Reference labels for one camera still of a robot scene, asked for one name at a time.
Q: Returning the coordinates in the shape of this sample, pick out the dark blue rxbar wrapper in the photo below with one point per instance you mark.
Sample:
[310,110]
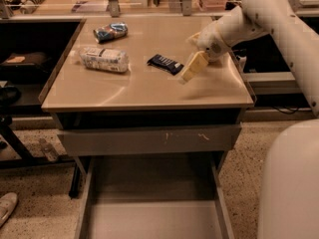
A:
[165,64]

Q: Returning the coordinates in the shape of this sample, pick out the crushed blue soda can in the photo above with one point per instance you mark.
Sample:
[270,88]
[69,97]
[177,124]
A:
[110,32]

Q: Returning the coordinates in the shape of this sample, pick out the closed grey top drawer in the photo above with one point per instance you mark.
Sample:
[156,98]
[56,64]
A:
[149,140]

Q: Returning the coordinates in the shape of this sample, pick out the grey drawer cabinet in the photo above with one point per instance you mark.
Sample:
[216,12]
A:
[144,96]

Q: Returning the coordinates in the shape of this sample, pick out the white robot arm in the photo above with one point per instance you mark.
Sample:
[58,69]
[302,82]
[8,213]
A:
[289,197]

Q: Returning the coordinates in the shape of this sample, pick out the open grey middle drawer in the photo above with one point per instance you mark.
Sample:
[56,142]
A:
[162,196]

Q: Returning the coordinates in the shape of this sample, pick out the white shoe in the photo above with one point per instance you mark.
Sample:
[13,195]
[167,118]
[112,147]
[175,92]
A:
[8,202]

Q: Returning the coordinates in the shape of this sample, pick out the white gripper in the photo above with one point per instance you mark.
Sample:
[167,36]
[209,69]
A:
[211,41]

